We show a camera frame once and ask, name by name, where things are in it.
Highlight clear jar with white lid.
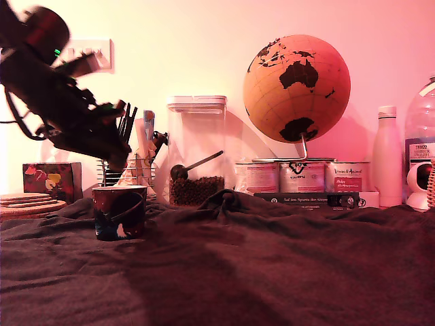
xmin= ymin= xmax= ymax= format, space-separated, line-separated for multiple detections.
xmin=166 ymin=95 xmax=228 ymax=206

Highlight blue patterned utensil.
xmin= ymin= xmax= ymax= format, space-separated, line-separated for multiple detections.
xmin=143 ymin=109 xmax=156 ymax=141

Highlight white paper packet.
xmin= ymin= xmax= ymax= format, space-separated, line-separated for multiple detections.
xmin=134 ymin=117 xmax=156 ymax=170

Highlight square cork coaster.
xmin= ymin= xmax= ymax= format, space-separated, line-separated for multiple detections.
xmin=0 ymin=198 xmax=58 ymax=207
xmin=0 ymin=192 xmax=52 ymax=200

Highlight small white box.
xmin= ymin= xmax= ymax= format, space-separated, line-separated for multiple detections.
xmin=358 ymin=190 xmax=380 ymax=209

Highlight floral tissue box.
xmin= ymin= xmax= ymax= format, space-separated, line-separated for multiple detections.
xmin=22 ymin=162 xmax=84 ymax=204

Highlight coffee beans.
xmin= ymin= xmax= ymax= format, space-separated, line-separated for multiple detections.
xmin=169 ymin=175 xmax=225 ymax=206

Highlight long black capsule box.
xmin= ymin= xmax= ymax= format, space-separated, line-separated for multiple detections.
xmin=252 ymin=192 xmax=360 ymax=208

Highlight round cork trivet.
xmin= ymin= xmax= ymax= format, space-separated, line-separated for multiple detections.
xmin=0 ymin=199 xmax=68 ymax=222

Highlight crumpled paper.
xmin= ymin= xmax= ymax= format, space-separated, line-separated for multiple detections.
xmin=117 ymin=168 xmax=141 ymax=187

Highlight dark cloth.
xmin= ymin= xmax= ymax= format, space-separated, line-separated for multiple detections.
xmin=0 ymin=189 xmax=435 ymax=326

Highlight white metal bottle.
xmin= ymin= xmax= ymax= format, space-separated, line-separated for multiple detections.
xmin=372 ymin=105 xmax=403 ymax=208

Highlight patterned paper coffee cup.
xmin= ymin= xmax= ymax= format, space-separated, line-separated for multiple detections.
xmin=91 ymin=185 xmax=148 ymax=241

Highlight small white round camera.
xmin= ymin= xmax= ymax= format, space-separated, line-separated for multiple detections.
xmin=405 ymin=161 xmax=433 ymax=213

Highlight cork globe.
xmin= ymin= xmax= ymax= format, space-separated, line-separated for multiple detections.
xmin=243 ymin=34 xmax=351 ymax=143

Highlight tin can with triangle logo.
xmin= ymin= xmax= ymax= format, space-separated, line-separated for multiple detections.
xmin=278 ymin=160 xmax=326 ymax=194

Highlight metal globe stand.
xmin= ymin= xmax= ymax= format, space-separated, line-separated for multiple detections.
xmin=251 ymin=132 xmax=336 ymax=163

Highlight dark coffee scoop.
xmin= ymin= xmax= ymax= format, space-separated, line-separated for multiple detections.
xmin=169 ymin=150 xmax=224 ymax=181

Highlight metal wire utensil rack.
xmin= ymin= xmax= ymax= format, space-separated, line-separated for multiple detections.
xmin=96 ymin=158 xmax=157 ymax=190

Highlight tin can with script label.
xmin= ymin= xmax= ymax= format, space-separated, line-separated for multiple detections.
xmin=324 ymin=160 xmax=371 ymax=193

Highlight large clear water bottle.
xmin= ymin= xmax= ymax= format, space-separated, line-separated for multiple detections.
xmin=403 ymin=75 xmax=435 ymax=204

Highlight dark brown tool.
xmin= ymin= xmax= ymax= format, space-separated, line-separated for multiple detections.
xmin=152 ymin=130 xmax=169 ymax=151

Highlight tin can with text label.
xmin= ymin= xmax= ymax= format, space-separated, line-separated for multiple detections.
xmin=234 ymin=161 xmax=279 ymax=194

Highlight white light switch plate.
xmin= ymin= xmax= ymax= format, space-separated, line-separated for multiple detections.
xmin=66 ymin=38 xmax=113 ymax=72

